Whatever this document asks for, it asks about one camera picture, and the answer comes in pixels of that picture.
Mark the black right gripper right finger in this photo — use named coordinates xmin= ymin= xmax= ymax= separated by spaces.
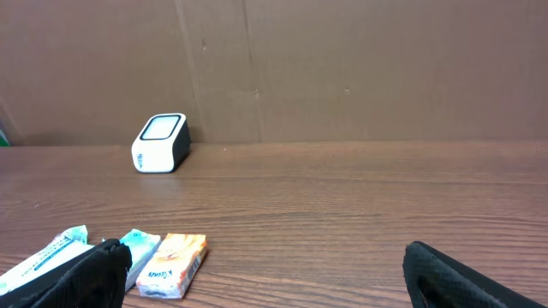
xmin=402 ymin=241 xmax=545 ymax=308

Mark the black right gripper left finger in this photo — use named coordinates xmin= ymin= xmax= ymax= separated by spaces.
xmin=1 ymin=239 xmax=132 ymax=308

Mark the white barcode scanner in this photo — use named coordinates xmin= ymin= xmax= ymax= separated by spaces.
xmin=131 ymin=113 xmax=192 ymax=174

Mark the teal tissue pack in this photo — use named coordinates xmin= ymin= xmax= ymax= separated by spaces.
xmin=120 ymin=228 xmax=161 ymax=292

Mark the orange tissue pack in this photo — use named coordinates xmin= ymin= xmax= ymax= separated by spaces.
xmin=136 ymin=234 xmax=207 ymax=299

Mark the teal wet wipes pack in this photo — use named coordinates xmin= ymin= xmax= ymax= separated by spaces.
xmin=1 ymin=225 xmax=92 ymax=295

